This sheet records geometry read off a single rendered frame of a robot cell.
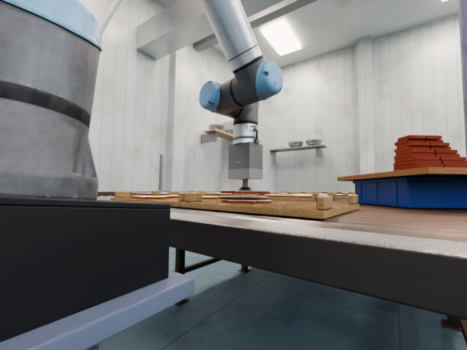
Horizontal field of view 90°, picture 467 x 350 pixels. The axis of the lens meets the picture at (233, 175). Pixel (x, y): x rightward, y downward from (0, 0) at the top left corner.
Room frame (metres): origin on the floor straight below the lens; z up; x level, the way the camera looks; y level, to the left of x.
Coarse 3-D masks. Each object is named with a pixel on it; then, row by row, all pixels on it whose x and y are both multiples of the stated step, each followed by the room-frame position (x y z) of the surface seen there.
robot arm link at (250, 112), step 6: (258, 102) 0.69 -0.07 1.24; (246, 108) 0.65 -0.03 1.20; (252, 108) 0.67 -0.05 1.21; (258, 108) 0.70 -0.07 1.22; (240, 114) 0.65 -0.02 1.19; (246, 114) 0.66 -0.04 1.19; (252, 114) 0.67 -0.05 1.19; (234, 120) 0.68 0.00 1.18; (240, 120) 0.67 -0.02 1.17; (246, 120) 0.66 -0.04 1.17; (252, 120) 0.67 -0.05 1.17
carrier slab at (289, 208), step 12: (192, 204) 0.66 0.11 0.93; (204, 204) 0.63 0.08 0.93; (216, 204) 0.61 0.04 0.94; (228, 204) 0.60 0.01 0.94; (240, 204) 0.60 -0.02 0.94; (252, 204) 0.61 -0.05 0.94; (264, 204) 0.62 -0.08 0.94; (276, 204) 0.62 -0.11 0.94; (288, 204) 0.63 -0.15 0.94; (300, 204) 0.63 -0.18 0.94; (312, 204) 0.64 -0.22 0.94; (336, 204) 0.65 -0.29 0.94; (348, 204) 0.66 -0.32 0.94; (288, 216) 0.48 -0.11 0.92; (300, 216) 0.47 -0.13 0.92; (312, 216) 0.45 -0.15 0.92; (324, 216) 0.44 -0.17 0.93
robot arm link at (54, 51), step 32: (0, 0) 0.20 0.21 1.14; (32, 0) 0.21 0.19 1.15; (64, 0) 0.23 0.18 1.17; (0, 32) 0.20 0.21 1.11; (32, 32) 0.21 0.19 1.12; (64, 32) 0.23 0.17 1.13; (96, 32) 0.27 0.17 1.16; (0, 64) 0.20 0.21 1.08; (32, 64) 0.21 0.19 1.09; (64, 64) 0.23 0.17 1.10; (96, 64) 0.28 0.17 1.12; (64, 96) 0.23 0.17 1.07
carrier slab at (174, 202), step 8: (112, 200) 0.92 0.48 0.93; (120, 200) 0.89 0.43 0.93; (128, 200) 0.85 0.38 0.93; (136, 200) 0.82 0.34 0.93; (144, 200) 0.80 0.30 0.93; (152, 200) 0.77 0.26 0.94; (160, 200) 0.78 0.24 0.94; (168, 200) 0.78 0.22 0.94; (176, 200) 0.79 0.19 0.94; (208, 200) 0.82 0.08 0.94; (216, 200) 0.83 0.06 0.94
